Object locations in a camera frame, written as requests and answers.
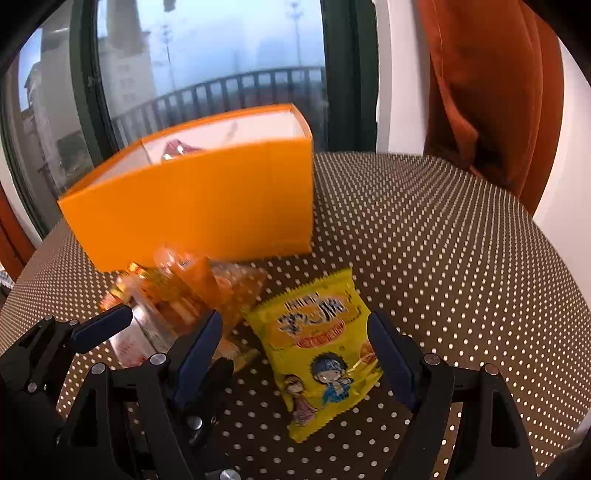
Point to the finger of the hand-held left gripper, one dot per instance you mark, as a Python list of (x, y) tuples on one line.
[(217, 387), (101, 327)]

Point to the tall light pole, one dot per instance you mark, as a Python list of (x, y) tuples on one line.
[(295, 37)]

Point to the rust orange curtain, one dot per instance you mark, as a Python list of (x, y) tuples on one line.
[(485, 92), (11, 240)]

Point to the dark balcony railing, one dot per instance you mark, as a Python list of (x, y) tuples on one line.
[(231, 77)]

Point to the yellow cartoon snack packet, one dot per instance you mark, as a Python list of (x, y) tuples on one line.
[(314, 332)]

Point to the pale apartment building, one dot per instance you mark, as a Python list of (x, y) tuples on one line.
[(124, 69)]

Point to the orange cardboard box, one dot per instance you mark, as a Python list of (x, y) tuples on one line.
[(207, 207)]

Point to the orange translucent snack packet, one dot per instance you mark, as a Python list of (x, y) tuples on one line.
[(194, 281)]

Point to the red peanut snack packet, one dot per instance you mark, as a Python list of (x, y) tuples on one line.
[(178, 148)]

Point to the thin light pole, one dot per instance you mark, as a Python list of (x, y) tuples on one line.
[(168, 50)]

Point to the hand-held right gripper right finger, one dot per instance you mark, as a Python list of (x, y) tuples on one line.
[(397, 364)]

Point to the dark green window frame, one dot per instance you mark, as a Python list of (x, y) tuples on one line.
[(351, 69)]

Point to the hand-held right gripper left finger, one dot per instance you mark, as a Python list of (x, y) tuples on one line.
[(198, 355)]

